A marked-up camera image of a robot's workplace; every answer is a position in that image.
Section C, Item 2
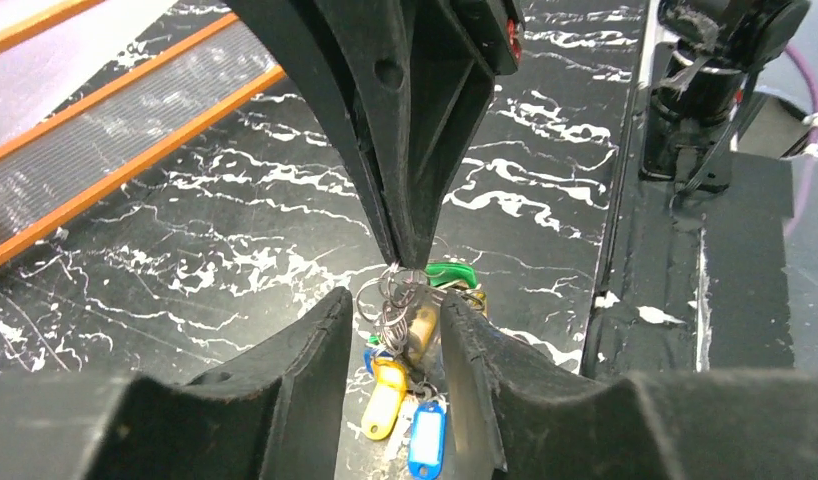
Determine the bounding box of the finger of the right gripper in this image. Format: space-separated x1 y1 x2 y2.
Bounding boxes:
358 1 523 269
227 1 406 266

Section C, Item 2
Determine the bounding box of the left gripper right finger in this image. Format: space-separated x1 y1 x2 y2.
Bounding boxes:
439 294 818 479

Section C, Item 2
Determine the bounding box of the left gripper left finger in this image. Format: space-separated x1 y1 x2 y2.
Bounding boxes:
0 287 353 479

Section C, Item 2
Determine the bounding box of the green tag key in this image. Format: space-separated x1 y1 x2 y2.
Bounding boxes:
425 262 479 289

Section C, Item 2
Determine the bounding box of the blue tag key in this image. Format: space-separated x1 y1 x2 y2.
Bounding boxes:
407 401 446 480

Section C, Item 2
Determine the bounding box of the orange two-tier rack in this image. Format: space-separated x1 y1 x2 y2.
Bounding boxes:
0 1 284 266

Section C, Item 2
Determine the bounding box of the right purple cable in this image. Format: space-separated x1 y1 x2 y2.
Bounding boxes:
782 44 818 240

